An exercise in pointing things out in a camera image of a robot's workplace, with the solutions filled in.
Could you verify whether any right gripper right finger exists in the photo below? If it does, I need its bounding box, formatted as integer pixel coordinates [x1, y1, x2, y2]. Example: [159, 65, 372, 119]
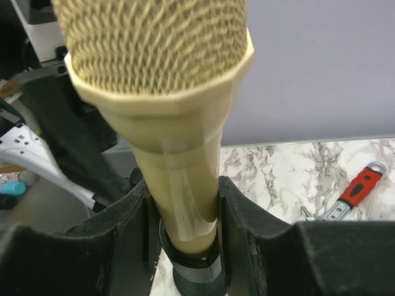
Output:
[218, 176, 394, 295]

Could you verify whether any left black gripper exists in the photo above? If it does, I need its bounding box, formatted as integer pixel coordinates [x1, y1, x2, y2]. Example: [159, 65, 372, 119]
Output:
[1, 1, 131, 211]

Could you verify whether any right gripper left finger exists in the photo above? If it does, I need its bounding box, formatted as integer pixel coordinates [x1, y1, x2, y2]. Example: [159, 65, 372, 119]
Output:
[1, 181, 152, 295]

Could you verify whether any black clip stand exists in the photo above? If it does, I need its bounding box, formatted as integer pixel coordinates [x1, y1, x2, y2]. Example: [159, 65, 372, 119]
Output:
[159, 221, 227, 296]

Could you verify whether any beige microphone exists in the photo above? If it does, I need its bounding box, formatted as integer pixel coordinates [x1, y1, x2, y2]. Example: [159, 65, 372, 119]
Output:
[52, 1, 254, 258]

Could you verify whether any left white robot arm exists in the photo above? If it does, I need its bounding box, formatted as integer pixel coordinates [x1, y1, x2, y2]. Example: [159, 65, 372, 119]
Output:
[1, 1, 131, 211]

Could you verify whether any red handled adjustable wrench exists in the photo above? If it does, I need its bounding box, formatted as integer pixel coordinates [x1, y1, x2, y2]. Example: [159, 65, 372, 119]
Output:
[292, 162, 386, 224]

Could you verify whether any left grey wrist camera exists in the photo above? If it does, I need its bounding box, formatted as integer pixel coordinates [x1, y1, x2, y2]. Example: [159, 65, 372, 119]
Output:
[12, 0, 67, 64]

